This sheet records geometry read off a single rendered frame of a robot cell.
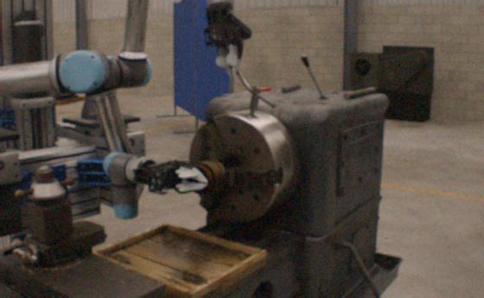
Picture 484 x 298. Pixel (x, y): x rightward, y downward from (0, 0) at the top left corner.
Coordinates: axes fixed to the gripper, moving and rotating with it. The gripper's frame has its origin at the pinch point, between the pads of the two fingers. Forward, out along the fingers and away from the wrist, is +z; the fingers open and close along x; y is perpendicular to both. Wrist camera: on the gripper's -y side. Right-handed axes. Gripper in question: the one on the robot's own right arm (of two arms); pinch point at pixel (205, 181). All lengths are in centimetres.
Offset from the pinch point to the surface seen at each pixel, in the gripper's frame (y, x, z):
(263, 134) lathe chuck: -15.5, 10.9, 7.3
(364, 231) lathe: -69, -32, 16
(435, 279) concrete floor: -202, -109, 15
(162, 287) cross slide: 32.4, -11.7, 16.6
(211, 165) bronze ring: -4.2, 3.3, -1.3
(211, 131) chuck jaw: -11.7, 10.6, -7.6
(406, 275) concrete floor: -199, -109, -4
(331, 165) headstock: -36.2, -0.3, 17.7
